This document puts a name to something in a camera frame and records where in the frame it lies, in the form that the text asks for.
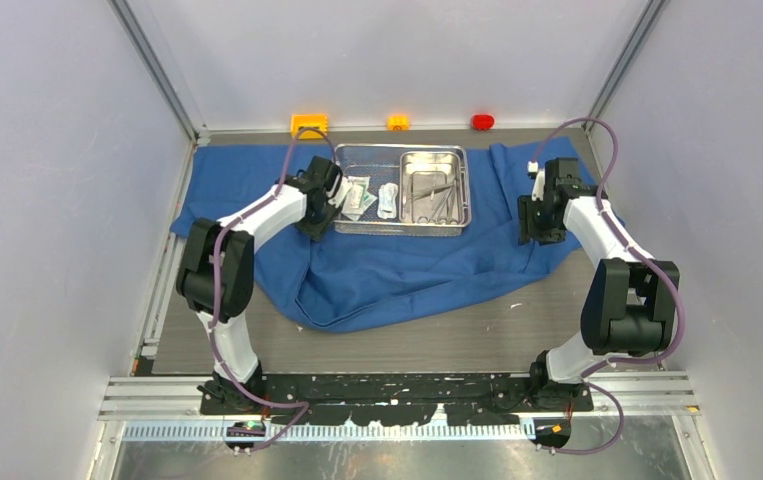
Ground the aluminium frame rail right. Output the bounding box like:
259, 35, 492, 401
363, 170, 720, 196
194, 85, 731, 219
588, 0, 670, 119

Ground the small steel instrument pan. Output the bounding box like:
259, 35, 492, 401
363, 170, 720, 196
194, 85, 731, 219
398, 150, 468, 227

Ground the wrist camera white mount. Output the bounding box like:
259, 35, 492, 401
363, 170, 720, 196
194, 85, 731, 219
328, 176, 353, 209
527, 160, 545, 201

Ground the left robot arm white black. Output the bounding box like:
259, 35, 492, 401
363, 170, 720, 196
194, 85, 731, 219
176, 156, 352, 414

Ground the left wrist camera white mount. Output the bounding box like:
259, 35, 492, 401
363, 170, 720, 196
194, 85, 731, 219
328, 176, 353, 209

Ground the yellow toy block large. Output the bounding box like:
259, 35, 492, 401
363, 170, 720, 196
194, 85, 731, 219
290, 114, 329, 140

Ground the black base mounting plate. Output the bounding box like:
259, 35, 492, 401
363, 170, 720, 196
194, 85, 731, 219
197, 373, 593, 426

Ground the small orange toy block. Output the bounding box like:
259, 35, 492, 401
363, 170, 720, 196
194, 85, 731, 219
386, 115, 410, 131

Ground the blue surgical wrap cloth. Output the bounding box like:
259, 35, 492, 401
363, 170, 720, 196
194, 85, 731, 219
170, 135, 624, 334

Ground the aluminium frame post left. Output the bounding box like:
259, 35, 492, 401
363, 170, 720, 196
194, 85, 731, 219
108, 0, 210, 146

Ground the green white sterile packet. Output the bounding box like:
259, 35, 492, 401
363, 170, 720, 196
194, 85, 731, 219
341, 176, 377, 221

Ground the red toy block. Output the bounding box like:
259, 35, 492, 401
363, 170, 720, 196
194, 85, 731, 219
470, 113, 495, 131

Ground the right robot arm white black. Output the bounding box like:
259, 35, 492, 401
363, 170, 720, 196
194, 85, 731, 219
518, 158, 682, 411

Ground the aluminium front rail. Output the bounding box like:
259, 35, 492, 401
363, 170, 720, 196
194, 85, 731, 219
99, 371, 700, 443

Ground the white gauze roll packet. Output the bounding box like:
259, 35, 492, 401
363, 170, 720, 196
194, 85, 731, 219
377, 182, 399, 220

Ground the wire mesh steel tray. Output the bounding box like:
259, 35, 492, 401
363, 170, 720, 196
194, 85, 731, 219
334, 143, 472, 237

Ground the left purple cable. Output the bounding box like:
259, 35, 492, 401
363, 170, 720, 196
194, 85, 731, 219
205, 127, 339, 454

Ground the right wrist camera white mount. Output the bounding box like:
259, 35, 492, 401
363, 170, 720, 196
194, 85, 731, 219
527, 160, 545, 201

